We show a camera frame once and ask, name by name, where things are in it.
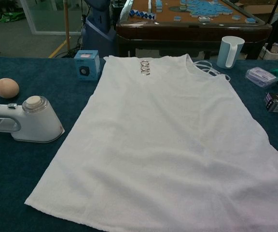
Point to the white handheld garment steamer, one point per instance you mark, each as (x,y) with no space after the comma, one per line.
(40,120)

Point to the white sleeveless shirt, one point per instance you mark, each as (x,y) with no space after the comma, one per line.
(158,149)

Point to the blue speaker carton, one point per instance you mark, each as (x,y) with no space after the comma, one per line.
(87,65)

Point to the blue machine base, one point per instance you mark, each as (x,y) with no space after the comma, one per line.
(98,31)

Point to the brown wooden mahjong table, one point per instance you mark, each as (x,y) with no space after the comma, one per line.
(189,33)

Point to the blue white snake puzzle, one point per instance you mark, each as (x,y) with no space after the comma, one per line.
(142,14)

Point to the blue mahjong tile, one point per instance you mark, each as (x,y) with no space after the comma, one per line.
(178,19)
(204,19)
(251,20)
(236,17)

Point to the light blue white mug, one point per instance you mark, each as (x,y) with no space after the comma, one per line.
(227,53)

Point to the white tile rack bar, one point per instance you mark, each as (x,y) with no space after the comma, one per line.
(149,3)

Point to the wooden pole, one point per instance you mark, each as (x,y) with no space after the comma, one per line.
(67,24)

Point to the clear plastic case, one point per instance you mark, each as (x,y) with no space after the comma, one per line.
(260,77)

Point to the beige egg-shaped ball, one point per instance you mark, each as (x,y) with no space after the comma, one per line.
(6,88)

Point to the green bag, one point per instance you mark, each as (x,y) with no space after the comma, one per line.
(9,17)

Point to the glass partition with metal frame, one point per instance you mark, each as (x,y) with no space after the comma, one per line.
(49,17)

